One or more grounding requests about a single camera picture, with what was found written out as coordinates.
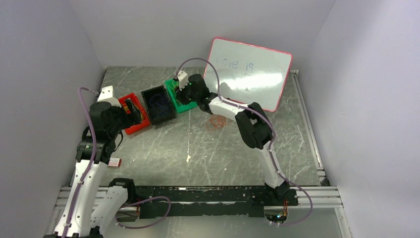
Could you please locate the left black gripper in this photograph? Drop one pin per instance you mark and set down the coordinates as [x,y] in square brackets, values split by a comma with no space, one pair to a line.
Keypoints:
[131,119]

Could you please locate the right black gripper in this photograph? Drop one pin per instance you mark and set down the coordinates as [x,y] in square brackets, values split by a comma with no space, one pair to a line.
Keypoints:
[180,95]

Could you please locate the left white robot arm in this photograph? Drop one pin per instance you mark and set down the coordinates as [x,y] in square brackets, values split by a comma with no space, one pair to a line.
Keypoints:
[80,218]

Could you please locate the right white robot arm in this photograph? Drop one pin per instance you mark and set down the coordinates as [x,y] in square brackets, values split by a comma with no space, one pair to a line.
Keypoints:
[255,129]

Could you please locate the red plastic bin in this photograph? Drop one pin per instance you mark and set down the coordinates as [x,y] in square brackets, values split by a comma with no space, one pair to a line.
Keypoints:
[144,123]

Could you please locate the green plastic bin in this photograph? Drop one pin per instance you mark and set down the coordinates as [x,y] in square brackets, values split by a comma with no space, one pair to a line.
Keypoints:
[170,87]

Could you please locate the black plastic bin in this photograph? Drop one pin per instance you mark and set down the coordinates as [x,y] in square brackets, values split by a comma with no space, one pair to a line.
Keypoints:
[159,106]

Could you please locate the small red white box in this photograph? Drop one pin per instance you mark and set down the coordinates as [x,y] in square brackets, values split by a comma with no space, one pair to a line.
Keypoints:
[114,162]

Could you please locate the pink framed whiteboard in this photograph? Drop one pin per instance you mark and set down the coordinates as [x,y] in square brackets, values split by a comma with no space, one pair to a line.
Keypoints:
[247,73]

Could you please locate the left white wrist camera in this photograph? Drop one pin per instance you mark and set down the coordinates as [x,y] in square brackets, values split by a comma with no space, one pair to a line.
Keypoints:
[107,95]

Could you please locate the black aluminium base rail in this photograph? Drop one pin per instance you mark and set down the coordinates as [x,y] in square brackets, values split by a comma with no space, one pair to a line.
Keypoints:
[147,202]

